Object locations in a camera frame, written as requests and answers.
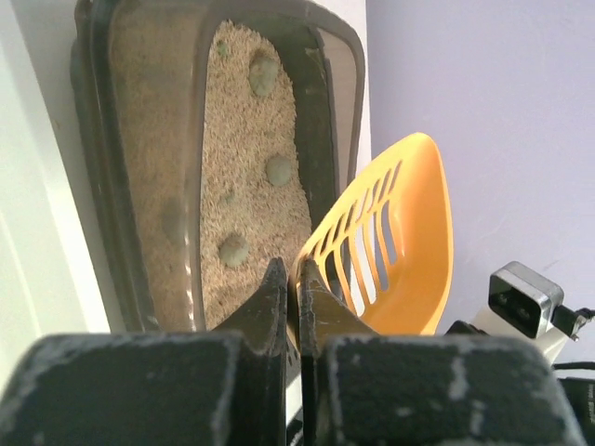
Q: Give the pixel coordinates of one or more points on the beige litter pellets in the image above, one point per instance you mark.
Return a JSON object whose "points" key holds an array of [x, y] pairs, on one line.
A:
{"points": [[241, 133]]}

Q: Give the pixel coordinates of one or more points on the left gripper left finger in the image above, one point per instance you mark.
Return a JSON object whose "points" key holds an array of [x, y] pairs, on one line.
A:
{"points": [[222, 387]]}

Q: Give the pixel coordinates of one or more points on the yellow litter scoop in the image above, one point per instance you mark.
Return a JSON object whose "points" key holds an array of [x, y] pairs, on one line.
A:
{"points": [[382, 258]]}

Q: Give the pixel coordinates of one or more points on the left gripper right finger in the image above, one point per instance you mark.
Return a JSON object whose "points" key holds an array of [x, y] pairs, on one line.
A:
{"points": [[362, 388]]}

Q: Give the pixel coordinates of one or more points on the dark brown litter box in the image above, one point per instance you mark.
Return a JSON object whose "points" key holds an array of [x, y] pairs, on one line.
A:
{"points": [[139, 71]]}

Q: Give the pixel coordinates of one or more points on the white plastic tub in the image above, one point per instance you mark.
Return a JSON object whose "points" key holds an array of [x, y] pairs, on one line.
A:
{"points": [[48, 281]]}

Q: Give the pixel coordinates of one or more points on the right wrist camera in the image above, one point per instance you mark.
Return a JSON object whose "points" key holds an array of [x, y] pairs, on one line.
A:
{"points": [[523, 298]]}

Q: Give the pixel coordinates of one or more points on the green clump in litter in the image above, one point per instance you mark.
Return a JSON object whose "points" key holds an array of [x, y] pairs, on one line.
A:
{"points": [[263, 71], [278, 170], [233, 251], [173, 222]]}

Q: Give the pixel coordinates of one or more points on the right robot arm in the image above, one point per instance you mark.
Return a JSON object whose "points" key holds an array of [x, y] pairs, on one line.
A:
{"points": [[550, 343]]}

